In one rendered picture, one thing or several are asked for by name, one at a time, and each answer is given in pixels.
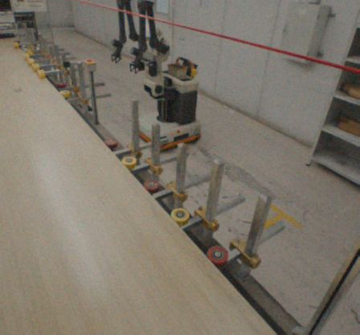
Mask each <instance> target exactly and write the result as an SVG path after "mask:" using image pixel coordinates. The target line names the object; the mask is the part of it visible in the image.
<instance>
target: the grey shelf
mask: <svg viewBox="0 0 360 335"><path fill-rule="evenodd" d="M340 64H341V65H344V66H346V67H350V68H353V69H357V70H360V23H354V25H353V28H352V32H351V34H350V38H349V41H348V43H347V46H346V49H345V52H344V55H343V57H342V61H341V63H340ZM359 76H360V74H359V73H356V72H352V71H347V70H343V69H340V68H339V69H338V73H337V77H336V80H335V81H334V84H333V88H332V91H331V93H330V96H329V99H328V102H327V105H326V107H325V111H324V113H323V115H322V118H321V122H320V124H319V127H318V131H317V135H316V138H315V141H314V143H313V147H312V149H311V152H310V155H309V159H308V161H307V163H306V166H310V165H311V164H310V162H311V159H313V160H314V161H317V162H319V163H320V164H322V165H324V166H326V167H328V168H330V169H331V170H333V171H335V172H336V173H338V174H340V175H342V176H344V177H345V178H348V179H349V180H351V181H352V182H355V183H357V184H358V185H360V136H357V135H355V134H352V133H350V132H348V131H345V130H344V129H340V128H338V123H339V122H340V121H341V120H339V118H340V116H341V115H344V116H345V115H346V116H348V117H349V118H352V119H354V120H356V121H360V100H358V99H355V98H353V97H350V96H347V92H343V91H342V89H343V85H344V84H349V83H354V84H359V85H360V77H359ZM358 78H359V79H358ZM357 82H358V83H357ZM348 105H349V106H348ZM347 107H348V108H347ZM335 138H336V140H335ZM332 147H333V148H332Z"/></svg>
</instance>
